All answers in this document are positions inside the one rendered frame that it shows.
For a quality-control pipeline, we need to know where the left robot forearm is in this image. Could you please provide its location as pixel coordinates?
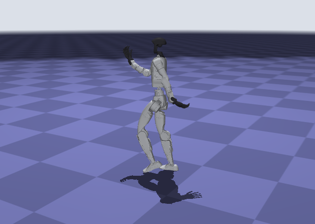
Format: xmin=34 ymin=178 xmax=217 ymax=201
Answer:
xmin=161 ymin=77 xmax=174 ymax=103

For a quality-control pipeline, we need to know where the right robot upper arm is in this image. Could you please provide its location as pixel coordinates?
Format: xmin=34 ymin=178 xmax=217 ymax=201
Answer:
xmin=143 ymin=68 xmax=151 ymax=77

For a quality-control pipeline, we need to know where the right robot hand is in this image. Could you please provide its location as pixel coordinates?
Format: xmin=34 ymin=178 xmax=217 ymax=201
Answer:
xmin=123 ymin=46 xmax=134 ymax=65

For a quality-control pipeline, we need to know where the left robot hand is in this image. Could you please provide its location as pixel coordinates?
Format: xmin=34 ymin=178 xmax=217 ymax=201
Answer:
xmin=171 ymin=97 xmax=189 ymax=108

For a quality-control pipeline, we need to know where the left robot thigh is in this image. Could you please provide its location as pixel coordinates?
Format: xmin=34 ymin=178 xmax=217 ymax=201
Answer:
xmin=137 ymin=99 xmax=161 ymax=137

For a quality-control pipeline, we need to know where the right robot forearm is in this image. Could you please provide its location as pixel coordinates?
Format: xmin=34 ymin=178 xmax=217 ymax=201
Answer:
xmin=130 ymin=60 xmax=145 ymax=73

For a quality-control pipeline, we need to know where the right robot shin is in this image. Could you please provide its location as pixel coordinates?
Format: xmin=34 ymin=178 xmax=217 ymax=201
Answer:
xmin=160 ymin=137 xmax=174 ymax=166

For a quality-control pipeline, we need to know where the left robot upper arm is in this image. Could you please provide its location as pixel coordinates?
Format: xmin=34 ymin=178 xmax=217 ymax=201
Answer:
xmin=153 ymin=58 xmax=169 ymax=81

